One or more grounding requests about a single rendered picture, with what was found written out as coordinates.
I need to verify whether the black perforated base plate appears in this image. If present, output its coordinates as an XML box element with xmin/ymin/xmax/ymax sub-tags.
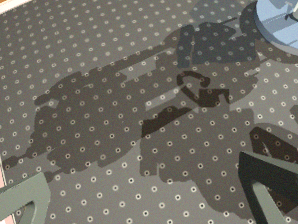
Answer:
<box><xmin>0</xmin><ymin>0</ymin><xmax>298</xmax><ymax>224</ymax></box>

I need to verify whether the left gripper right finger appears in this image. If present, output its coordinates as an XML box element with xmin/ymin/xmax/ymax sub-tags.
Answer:
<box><xmin>238</xmin><ymin>151</ymin><xmax>298</xmax><ymax>224</ymax></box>

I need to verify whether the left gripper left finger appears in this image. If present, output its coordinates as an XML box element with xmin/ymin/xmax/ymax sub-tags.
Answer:
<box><xmin>0</xmin><ymin>172</ymin><xmax>51</xmax><ymax>224</ymax></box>

